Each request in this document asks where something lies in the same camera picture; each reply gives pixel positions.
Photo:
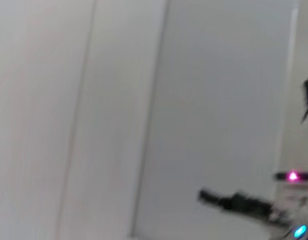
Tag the black band with pink light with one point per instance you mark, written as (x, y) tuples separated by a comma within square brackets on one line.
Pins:
[(303, 176)]

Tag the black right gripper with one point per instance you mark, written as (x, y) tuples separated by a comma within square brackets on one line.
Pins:
[(248, 203)]

